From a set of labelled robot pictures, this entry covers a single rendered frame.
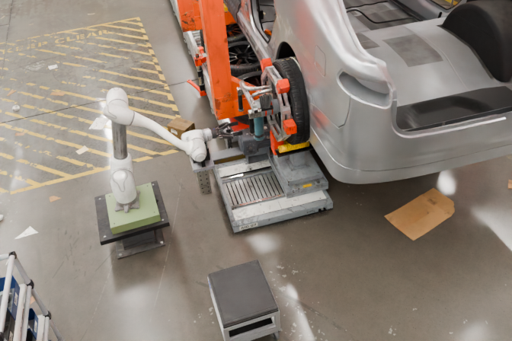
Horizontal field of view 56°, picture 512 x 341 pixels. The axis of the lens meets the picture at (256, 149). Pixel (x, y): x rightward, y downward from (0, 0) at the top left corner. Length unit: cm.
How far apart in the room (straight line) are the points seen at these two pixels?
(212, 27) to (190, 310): 205
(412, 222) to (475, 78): 120
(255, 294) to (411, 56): 215
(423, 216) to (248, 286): 162
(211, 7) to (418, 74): 162
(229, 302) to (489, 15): 277
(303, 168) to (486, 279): 156
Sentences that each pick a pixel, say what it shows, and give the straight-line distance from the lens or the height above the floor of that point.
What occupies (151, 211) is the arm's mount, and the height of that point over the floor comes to 37.
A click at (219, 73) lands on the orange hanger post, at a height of 96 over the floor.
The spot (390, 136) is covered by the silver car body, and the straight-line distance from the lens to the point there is 278.
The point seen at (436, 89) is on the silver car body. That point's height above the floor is 92.
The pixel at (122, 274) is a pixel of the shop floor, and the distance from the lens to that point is 378.
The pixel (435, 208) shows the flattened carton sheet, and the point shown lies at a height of 1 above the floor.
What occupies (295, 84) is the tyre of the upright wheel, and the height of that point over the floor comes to 112.
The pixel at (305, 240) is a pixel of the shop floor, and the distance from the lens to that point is 377.
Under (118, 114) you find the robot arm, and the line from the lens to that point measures 321.
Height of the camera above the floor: 283
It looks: 38 degrees down
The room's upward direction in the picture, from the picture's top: 4 degrees counter-clockwise
